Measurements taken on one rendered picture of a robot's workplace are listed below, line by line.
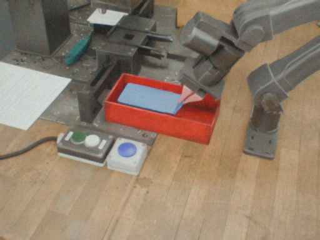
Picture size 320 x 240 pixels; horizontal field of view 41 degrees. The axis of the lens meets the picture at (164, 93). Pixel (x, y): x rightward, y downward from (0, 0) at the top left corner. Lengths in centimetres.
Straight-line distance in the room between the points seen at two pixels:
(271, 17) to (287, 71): 14
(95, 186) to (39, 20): 51
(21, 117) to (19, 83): 14
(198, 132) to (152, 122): 11
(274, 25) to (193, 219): 39
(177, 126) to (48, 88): 37
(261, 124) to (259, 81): 11
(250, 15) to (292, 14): 8
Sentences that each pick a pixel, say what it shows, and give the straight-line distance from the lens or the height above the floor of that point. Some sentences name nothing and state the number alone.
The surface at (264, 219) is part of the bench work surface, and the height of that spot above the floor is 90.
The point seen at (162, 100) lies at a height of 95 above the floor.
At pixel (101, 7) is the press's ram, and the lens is 103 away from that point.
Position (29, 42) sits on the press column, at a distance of 126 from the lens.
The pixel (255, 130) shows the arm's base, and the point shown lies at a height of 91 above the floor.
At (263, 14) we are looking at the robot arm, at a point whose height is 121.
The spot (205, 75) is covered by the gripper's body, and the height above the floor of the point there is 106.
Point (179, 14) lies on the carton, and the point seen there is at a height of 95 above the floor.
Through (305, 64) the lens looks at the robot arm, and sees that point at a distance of 92.
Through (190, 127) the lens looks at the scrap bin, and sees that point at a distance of 94.
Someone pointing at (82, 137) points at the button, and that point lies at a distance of 92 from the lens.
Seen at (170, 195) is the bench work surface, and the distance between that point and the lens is 86.
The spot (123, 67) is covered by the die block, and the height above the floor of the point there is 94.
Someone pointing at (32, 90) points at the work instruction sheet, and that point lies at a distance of 113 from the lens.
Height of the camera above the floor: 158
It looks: 38 degrees down
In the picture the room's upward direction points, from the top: 2 degrees clockwise
